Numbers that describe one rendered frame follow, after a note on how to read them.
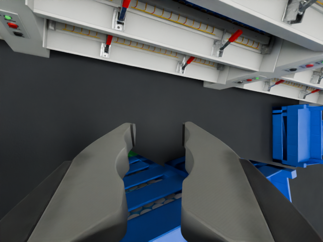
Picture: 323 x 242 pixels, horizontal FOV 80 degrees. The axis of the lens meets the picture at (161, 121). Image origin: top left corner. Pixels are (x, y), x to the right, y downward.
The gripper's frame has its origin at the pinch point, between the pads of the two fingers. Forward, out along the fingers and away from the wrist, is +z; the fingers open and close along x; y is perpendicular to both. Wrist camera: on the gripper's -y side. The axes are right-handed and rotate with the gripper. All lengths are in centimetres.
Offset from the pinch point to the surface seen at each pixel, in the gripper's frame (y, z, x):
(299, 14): -6.3, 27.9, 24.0
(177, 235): 20.2, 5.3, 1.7
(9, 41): -2, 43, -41
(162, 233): 13.8, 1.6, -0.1
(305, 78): 14, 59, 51
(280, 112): 39, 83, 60
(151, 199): 17.1, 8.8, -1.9
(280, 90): 26, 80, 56
